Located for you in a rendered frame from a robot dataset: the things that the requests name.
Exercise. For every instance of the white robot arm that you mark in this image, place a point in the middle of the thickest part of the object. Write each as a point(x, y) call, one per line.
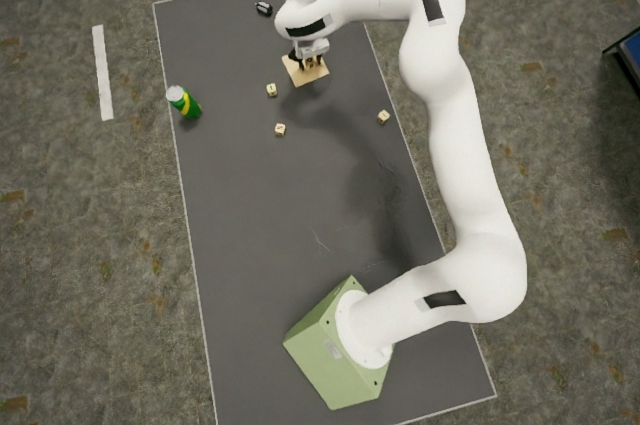
point(484, 278)

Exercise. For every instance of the beige square mat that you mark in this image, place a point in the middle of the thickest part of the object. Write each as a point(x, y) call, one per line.
point(300, 77)

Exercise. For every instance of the green drink can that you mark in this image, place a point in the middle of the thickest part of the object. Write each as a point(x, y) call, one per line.
point(184, 102)

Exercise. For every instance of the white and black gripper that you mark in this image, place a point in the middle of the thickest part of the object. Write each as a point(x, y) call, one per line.
point(298, 58)

